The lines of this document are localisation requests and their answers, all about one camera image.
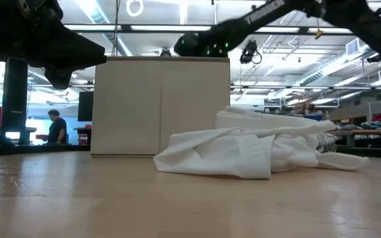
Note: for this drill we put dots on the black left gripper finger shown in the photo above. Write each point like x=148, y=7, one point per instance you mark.
x=65, y=53
x=59, y=77

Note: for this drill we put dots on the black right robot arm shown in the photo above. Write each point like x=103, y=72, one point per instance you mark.
x=260, y=16

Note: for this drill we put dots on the grey blue clothes pile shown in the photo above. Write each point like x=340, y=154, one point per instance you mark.
x=375, y=125

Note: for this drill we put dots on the black monitor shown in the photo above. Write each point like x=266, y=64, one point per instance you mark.
x=85, y=105

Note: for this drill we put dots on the person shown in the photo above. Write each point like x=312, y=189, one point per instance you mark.
x=58, y=130

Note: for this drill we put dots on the red box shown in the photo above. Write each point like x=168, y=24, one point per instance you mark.
x=41, y=137

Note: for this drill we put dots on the cardboard box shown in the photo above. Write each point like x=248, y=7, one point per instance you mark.
x=127, y=105

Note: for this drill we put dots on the yellow hanging hook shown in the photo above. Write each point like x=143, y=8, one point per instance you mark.
x=318, y=33

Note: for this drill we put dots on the white black patterned cloth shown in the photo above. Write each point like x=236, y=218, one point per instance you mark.
x=327, y=142

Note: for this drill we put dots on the wooden background table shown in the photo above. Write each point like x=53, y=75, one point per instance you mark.
x=375, y=132

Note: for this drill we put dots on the black hanging camera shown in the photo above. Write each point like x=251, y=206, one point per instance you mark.
x=248, y=49

